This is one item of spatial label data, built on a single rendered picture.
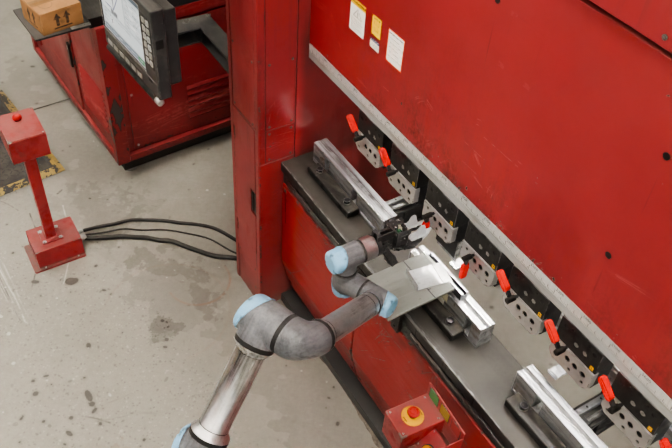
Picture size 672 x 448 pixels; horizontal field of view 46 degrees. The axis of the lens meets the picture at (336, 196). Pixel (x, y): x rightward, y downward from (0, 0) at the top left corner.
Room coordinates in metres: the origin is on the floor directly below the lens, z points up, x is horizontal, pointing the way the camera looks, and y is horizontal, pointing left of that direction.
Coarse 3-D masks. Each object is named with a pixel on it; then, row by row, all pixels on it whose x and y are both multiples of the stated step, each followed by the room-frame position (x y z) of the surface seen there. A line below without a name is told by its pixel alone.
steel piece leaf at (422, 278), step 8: (408, 272) 1.72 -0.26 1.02; (416, 272) 1.74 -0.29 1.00; (424, 272) 1.74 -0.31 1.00; (432, 272) 1.75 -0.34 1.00; (416, 280) 1.70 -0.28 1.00; (424, 280) 1.71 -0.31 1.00; (432, 280) 1.71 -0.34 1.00; (440, 280) 1.71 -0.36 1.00; (416, 288) 1.67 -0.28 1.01; (424, 288) 1.67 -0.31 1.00
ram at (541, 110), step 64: (320, 0) 2.39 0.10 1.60; (384, 0) 2.10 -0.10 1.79; (448, 0) 1.87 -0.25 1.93; (512, 0) 1.69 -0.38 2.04; (576, 0) 1.54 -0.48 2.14; (320, 64) 2.38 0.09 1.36; (384, 64) 2.07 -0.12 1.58; (448, 64) 1.84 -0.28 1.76; (512, 64) 1.65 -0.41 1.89; (576, 64) 1.50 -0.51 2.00; (640, 64) 1.38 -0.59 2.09; (384, 128) 2.04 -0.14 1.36; (448, 128) 1.80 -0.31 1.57; (512, 128) 1.61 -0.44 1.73; (576, 128) 1.46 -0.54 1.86; (640, 128) 1.33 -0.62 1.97; (448, 192) 1.75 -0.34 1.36; (512, 192) 1.56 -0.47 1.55; (576, 192) 1.41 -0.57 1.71; (640, 192) 1.28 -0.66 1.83; (512, 256) 1.51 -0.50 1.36; (576, 256) 1.36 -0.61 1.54; (640, 256) 1.23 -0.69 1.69; (576, 320) 1.30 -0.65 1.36; (640, 320) 1.18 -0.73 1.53; (640, 384) 1.12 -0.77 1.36
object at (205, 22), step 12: (180, 24) 2.81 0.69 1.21; (192, 24) 2.81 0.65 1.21; (204, 24) 2.82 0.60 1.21; (216, 24) 2.83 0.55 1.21; (180, 36) 2.81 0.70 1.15; (192, 36) 2.82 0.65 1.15; (204, 36) 2.83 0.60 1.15; (216, 36) 2.74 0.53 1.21; (216, 48) 2.75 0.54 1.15; (228, 72) 2.58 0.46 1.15
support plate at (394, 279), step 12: (396, 264) 1.77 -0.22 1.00; (408, 264) 1.77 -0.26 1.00; (420, 264) 1.78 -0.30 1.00; (372, 276) 1.71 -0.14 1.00; (384, 276) 1.71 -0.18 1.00; (396, 276) 1.72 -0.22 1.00; (384, 288) 1.66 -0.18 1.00; (396, 288) 1.67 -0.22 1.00; (408, 288) 1.67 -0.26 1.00; (432, 288) 1.68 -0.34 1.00; (444, 288) 1.68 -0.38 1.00; (408, 300) 1.62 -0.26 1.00; (420, 300) 1.62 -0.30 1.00; (432, 300) 1.63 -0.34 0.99; (396, 312) 1.57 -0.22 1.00
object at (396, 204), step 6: (396, 198) 2.24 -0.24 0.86; (402, 198) 2.25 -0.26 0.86; (390, 204) 2.19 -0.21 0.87; (396, 204) 2.23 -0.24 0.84; (402, 204) 2.21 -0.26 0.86; (408, 204) 2.22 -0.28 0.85; (414, 204) 2.24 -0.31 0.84; (420, 204) 2.24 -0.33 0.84; (396, 210) 2.19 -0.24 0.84; (402, 210) 2.20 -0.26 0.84; (408, 210) 2.21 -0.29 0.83; (414, 210) 2.24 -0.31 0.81; (420, 210) 2.25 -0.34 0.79; (402, 216) 2.20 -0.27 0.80; (408, 216) 2.22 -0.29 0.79; (420, 216) 2.26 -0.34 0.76
